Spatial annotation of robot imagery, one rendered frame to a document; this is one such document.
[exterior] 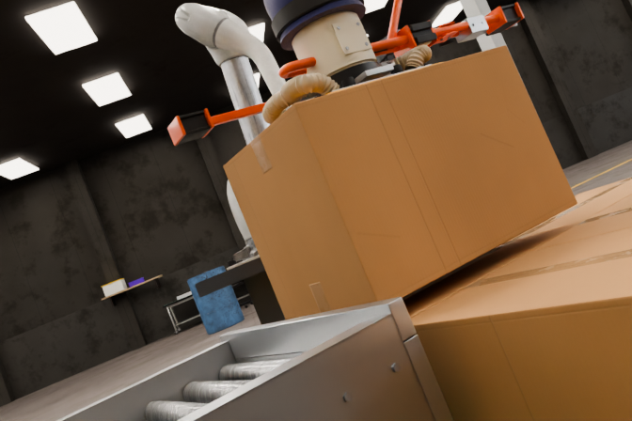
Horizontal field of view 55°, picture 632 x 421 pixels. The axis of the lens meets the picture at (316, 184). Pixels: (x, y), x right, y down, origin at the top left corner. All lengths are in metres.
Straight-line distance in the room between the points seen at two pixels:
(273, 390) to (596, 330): 0.40
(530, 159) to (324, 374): 0.78
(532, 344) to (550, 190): 0.62
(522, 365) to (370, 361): 0.21
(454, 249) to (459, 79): 0.38
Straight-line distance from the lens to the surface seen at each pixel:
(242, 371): 1.35
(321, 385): 0.85
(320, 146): 1.11
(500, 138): 1.39
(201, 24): 2.04
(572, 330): 0.85
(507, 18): 1.86
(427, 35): 1.60
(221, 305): 9.74
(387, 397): 0.90
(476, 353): 0.98
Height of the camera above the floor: 0.74
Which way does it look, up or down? 5 degrees up
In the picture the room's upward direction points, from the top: 22 degrees counter-clockwise
